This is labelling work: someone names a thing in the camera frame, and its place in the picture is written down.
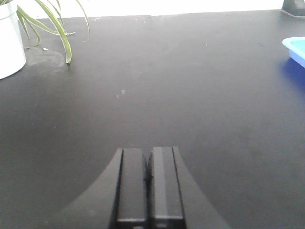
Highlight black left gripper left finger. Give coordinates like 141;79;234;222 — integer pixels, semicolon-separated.
55;148;147;229

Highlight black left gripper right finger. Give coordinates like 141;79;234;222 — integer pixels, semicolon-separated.
148;147;230;229

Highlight blue plastic tray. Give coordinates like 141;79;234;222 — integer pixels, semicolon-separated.
282;37;305;68

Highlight dark object at bench corner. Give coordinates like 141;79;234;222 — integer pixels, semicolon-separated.
281;0;305;16

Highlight white plant pot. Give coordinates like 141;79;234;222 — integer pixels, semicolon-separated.
0;1;26;79

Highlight green spider plant leaves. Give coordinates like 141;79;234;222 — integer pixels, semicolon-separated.
16;0;91;64

